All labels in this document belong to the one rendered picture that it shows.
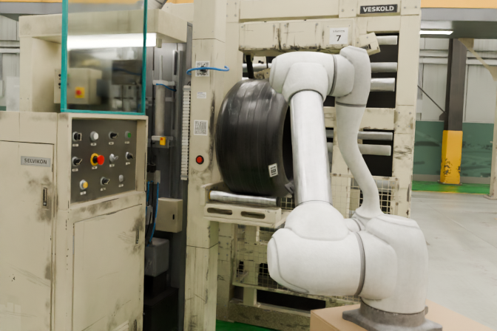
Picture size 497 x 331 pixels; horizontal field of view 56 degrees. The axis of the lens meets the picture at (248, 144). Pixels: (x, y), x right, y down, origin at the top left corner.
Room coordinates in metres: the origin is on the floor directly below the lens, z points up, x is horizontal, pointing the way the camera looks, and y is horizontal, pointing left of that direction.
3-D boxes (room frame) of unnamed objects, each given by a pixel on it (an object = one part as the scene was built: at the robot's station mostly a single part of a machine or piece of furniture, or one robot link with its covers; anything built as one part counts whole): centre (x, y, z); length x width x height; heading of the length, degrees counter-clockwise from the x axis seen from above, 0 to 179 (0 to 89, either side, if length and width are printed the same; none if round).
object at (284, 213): (2.31, -0.03, 0.80); 0.37 x 0.36 x 0.02; 160
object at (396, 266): (1.16, -0.37, 0.93); 0.18 x 0.16 x 0.22; 94
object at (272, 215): (2.18, 0.02, 0.84); 0.36 x 0.09 x 0.06; 70
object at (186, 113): (2.38, 0.31, 1.19); 0.05 x 0.04 x 0.48; 160
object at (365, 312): (1.17, -0.39, 0.79); 0.22 x 0.18 x 0.06; 122
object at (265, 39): (2.54, -0.25, 1.71); 0.61 x 0.25 x 0.15; 70
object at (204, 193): (2.37, 0.14, 0.90); 0.40 x 0.03 x 0.10; 160
